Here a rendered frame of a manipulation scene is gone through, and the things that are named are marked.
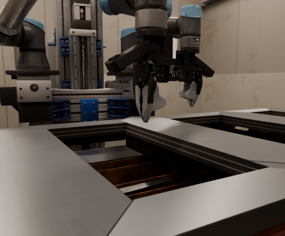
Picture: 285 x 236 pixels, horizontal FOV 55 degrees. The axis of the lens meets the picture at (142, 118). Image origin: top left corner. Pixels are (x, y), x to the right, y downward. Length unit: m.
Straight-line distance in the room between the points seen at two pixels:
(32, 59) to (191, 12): 0.73
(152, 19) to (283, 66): 3.66
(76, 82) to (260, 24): 3.56
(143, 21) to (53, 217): 0.46
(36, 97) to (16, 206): 0.89
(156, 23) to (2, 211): 0.47
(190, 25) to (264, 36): 3.53
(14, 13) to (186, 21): 0.65
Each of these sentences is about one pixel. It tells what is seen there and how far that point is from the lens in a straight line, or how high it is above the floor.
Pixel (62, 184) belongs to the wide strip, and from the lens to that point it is 0.41.
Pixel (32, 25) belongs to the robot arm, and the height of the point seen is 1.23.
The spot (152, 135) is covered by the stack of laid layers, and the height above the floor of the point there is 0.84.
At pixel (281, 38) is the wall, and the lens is 4.29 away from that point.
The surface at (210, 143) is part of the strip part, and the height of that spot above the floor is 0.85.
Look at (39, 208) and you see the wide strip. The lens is 0.35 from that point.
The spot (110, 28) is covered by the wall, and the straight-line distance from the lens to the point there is 4.99.
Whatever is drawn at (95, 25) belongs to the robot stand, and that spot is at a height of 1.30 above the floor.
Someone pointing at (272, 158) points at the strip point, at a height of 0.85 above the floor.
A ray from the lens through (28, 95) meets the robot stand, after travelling 1.22.
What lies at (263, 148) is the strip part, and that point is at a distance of 0.65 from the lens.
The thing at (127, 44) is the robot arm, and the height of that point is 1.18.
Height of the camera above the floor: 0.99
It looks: 8 degrees down
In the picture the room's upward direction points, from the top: straight up
